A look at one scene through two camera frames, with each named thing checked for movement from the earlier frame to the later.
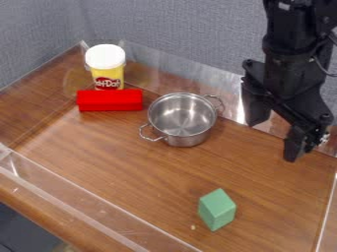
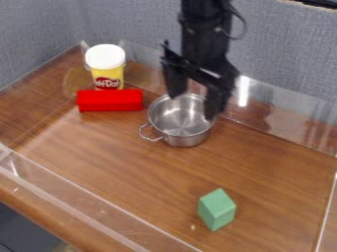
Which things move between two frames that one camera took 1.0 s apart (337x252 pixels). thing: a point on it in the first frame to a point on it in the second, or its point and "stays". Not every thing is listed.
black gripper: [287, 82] to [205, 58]
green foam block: [216, 210] stays
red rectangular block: [110, 99] stays
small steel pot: [183, 117] stays
